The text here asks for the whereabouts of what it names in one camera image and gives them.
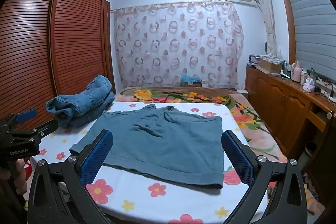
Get person's left hand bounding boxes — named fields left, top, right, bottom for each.
left=14, top=158, right=28, bottom=184

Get white power strip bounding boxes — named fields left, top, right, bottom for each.
left=316, top=77, right=336, bottom=102

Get wooden sideboard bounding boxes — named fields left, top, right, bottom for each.
left=245, top=65, right=336, bottom=177

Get pink thermos jug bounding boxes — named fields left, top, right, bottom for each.
left=291, top=61, right=302, bottom=82

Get teal short pants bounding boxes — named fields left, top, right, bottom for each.
left=70, top=105, right=225, bottom=190

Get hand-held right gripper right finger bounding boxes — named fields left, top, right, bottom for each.
left=221, top=130, right=307, bottom=224

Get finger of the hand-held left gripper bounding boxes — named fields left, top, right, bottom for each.
left=31, top=119, right=59, bottom=138
left=14, top=109, right=38, bottom=125

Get white floral sheet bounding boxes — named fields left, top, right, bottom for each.
left=25, top=102, right=268, bottom=224

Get pink tissue box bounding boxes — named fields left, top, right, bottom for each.
left=303, top=78, right=315, bottom=92

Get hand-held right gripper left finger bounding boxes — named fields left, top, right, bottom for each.
left=28, top=130, right=116, bottom=224

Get wooden louvred wardrobe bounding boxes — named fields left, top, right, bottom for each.
left=0, top=0, right=111, bottom=132

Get blue denim jeans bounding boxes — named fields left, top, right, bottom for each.
left=46, top=74, right=116, bottom=128

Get circle patterned sheer curtain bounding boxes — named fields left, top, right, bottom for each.
left=113, top=2, right=244, bottom=89

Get beige tied curtain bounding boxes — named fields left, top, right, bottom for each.
left=253, top=0, right=280, bottom=56

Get open cardboard box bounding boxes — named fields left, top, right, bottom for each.
left=259, top=55, right=284, bottom=74

